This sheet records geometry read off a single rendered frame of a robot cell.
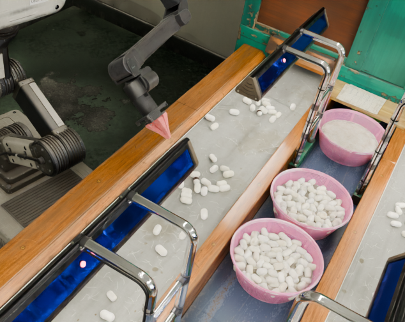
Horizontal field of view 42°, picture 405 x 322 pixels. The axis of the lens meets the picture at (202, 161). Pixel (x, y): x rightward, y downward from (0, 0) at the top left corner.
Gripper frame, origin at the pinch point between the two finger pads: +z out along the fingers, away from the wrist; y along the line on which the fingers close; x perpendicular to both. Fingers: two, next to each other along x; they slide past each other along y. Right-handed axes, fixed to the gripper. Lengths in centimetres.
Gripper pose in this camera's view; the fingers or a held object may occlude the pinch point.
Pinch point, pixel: (167, 136)
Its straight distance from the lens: 164.0
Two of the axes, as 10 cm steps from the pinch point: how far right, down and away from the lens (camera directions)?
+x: -6.6, 3.0, 6.9
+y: 5.0, -5.1, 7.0
